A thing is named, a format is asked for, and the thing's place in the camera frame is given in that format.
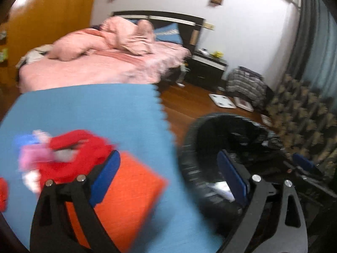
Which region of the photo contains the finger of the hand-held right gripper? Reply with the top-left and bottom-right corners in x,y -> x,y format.
292,153 -> 337,190

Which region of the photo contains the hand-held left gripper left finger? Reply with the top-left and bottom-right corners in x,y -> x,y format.
30,150 -> 121,253

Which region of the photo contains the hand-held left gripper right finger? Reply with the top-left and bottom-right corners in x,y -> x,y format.
217,150 -> 308,253

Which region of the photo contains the orange ribbed cloth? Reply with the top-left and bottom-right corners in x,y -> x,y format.
66,151 -> 169,252

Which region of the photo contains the red cloth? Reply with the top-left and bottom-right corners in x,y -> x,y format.
39,130 -> 118,190

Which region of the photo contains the trash bin with black bag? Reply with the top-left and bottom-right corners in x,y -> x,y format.
178,112 -> 293,234

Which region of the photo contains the pink mesh cloth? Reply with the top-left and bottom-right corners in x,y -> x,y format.
19,145 -> 57,171

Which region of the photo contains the blue cloth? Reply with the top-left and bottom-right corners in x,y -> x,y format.
14,134 -> 35,148

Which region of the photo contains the patterned armchair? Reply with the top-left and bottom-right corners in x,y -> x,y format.
265,74 -> 337,178

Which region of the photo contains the blue tablecloth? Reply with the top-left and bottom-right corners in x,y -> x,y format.
0,84 -> 229,253

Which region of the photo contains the flat box on floor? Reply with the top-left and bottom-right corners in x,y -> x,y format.
234,97 -> 255,112

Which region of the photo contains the pale pink sock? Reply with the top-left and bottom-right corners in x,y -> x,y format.
32,129 -> 52,144

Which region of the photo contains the white bathroom scale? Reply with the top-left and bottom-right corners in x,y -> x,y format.
209,93 -> 237,109

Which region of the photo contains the plaid bag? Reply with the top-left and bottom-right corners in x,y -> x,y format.
226,67 -> 268,109

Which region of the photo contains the red fabric scrap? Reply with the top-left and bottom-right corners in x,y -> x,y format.
0,178 -> 9,212

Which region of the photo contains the bed with pink sheet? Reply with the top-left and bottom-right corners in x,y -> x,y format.
16,11 -> 193,93

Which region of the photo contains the black nightstand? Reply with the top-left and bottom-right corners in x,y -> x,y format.
184,51 -> 228,90

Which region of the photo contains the grey curtain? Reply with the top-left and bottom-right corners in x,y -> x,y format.
286,0 -> 337,103

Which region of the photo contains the pink comforter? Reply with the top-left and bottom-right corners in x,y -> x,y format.
47,16 -> 159,62

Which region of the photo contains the blue pillow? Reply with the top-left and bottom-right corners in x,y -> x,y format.
153,22 -> 183,44

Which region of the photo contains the dark headboard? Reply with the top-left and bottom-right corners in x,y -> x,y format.
112,11 -> 206,54

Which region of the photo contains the wooden wardrobe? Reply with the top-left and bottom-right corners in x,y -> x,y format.
5,0 -> 100,90

